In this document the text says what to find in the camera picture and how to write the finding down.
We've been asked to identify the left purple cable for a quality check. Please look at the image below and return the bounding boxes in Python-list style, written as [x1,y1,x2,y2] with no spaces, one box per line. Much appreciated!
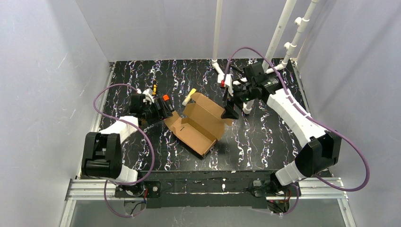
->
[93,83,156,218]

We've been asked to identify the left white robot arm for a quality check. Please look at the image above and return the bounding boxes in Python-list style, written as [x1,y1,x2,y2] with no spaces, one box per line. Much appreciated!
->
[81,94,174,185]

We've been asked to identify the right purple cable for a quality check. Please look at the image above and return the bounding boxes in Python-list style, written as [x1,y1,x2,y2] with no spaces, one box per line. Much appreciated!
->
[224,47,371,217]

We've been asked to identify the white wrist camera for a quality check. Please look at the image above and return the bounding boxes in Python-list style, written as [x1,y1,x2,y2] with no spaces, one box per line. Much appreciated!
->
[137,88,155,104]
[218,74,233,96]

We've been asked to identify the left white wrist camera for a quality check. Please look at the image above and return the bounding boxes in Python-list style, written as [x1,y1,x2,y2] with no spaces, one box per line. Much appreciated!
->
[137,88,155,104]

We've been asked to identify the aluminium base frame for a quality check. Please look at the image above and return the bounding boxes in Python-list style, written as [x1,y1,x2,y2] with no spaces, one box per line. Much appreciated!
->
[61,61,350,227]

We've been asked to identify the yellow white marker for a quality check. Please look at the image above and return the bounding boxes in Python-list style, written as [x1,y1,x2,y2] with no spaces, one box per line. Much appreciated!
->
[182,88,197,106]

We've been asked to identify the yellow black screwdriver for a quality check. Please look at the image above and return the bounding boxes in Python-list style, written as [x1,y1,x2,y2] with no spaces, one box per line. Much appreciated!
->
[152,80,157,96]

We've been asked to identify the white PVC pipe frame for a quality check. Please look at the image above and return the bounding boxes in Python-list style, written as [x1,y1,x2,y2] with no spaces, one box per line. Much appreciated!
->
[211,0,320,114]

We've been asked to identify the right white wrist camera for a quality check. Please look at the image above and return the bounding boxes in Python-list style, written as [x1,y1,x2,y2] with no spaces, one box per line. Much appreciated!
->
[218,74,233,96]

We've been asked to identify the purple cable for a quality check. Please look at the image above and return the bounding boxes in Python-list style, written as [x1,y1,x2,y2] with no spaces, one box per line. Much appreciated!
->
[93,83,156,218]
[224,47,371,217]

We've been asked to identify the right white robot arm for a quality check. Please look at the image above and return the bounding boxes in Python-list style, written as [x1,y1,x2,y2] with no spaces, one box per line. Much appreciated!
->
[218,62,341,196]

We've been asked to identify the brown cardboard box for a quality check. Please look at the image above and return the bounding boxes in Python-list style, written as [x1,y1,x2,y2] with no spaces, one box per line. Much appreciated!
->
[164,92,233,157]

